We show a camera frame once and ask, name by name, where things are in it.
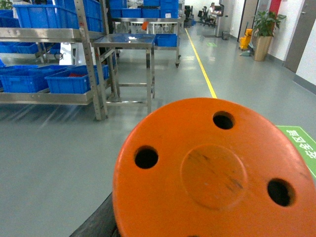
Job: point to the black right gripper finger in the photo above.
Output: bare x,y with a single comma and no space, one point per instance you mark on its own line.
101,223

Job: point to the orange cylindrical cap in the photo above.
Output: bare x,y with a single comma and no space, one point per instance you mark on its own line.
205,167

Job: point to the stainless steel shelf rack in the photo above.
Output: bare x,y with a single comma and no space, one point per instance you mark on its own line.
81,35

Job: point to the blue crate upper shelf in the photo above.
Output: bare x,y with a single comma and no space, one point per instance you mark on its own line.
46,17

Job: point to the blue crate front left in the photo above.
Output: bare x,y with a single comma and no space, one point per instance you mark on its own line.
74,80

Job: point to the blue crate rear left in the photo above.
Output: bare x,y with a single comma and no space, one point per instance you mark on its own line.
29,80

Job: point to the stainless steel table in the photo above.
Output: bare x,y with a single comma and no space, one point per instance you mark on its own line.
131,61

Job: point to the blue crate under table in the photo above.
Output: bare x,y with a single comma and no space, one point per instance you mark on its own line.
166,40

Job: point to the yellow mop bucket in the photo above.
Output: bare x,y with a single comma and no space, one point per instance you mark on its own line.
245,40

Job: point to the person sitting at desk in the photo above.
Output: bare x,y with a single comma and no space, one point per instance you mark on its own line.
212,13

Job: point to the plant in gold pot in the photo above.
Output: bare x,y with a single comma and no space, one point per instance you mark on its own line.
264,25

